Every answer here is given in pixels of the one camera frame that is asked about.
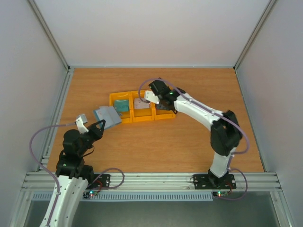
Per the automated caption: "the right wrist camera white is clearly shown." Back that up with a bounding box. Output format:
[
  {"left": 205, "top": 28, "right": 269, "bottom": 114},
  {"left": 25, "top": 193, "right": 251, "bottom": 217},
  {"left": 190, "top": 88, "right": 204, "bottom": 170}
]
[{"left": 144, "top": 90, "right": 160, "bottom": 104}]

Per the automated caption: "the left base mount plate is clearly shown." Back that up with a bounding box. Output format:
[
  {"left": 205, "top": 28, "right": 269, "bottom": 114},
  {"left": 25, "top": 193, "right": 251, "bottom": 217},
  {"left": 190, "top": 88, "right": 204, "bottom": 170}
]
[{"left": 87, "top": 174, "right": 111, "bottom": 190}]

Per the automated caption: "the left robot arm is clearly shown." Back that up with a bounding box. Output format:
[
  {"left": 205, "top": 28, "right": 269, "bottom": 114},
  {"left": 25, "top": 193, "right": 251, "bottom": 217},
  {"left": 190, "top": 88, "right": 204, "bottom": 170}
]
[{"left": 40, "top": 118, "right": 106, "bottom": 227}]

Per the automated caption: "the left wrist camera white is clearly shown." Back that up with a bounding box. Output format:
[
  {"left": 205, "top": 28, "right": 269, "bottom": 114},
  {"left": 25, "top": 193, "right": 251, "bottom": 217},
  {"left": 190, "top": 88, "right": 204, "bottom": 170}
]
[{"left": 75, "top": 114, "right": 89, "bottom": 134}]

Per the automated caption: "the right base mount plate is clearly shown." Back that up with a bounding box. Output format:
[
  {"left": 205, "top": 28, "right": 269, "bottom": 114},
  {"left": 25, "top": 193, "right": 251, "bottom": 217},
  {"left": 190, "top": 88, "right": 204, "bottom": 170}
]
[{"left": 189, "top": 174, "right": 237, "bottom": 190}]

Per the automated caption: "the slotted cable duct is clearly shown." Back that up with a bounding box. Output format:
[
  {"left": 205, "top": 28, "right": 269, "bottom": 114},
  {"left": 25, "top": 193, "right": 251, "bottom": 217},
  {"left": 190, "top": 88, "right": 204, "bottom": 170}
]
[{"left": 32, "top": 192, "right": 214, "bottom": 202}]

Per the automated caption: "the blue leather card holder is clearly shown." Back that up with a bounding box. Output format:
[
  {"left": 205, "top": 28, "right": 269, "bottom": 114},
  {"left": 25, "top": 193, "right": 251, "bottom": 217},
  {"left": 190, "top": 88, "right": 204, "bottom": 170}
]
[{"left": 93, "top": 106, "right": 122, "bottom": 130}]

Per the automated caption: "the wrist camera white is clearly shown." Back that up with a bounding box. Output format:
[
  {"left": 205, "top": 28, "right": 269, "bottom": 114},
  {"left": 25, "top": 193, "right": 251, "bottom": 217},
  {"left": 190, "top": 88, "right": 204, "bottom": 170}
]
[
  {"left": 144, "top": 90, "right": 160, "bottom": 104},
  {"left": 75, "top": 114, "right": 89, "bottom": 134}
]

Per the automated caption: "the yellow bin middle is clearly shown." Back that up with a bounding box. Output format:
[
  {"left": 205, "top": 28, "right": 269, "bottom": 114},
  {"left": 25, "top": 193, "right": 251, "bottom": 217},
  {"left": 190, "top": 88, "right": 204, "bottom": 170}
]
[{"left": 130, "top": 90, "right": 155, "bottom": 122}]

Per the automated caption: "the base mount plate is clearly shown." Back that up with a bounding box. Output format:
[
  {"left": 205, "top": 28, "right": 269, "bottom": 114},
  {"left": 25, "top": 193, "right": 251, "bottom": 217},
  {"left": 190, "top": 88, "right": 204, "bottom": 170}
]
[
  {"left": 189, "top": 174, "right": 237, "bottom": 190},
  {"left": 87, "top": 174, "right": 111, "bottom": 190}
]

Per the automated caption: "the yellow bin left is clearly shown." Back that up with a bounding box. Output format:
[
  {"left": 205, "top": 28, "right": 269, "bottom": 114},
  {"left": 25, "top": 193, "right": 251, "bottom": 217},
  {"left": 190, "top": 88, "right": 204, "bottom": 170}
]
[{"left": 109, "top": 91, "right": 133, "bottom": 123}]

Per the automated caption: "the white card in bin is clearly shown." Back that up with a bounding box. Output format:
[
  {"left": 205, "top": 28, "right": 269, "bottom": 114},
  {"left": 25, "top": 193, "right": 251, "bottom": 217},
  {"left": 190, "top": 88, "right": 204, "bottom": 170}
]
[{"left": 134, "top": 98, "right": 150, "bottom": 109}]

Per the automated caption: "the teal card in bin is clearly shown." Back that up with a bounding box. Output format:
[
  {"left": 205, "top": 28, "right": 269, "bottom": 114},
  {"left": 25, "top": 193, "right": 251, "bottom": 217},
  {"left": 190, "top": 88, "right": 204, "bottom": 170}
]
[{"left": 114, "top": 100, "right": 129, "bottom": 112}]

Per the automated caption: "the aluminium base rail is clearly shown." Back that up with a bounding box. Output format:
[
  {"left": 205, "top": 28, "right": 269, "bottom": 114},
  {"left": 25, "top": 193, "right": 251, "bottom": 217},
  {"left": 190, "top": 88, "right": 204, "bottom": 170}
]
[{"left": 21, "top": 172, "right": 282, "bottom": 192}]

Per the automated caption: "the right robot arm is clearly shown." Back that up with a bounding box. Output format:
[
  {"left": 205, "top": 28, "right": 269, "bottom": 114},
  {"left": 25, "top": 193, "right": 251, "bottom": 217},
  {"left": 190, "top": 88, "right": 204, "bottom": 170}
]
[{"left": 144, "top": 79, "right": 242, "bottom": 188}]

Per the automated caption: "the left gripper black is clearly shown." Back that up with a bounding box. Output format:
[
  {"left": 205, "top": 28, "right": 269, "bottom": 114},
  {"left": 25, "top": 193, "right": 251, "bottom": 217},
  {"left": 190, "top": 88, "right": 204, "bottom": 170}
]
[{"left": 78, "top": 119, "right": 106, "bottom": 156}]

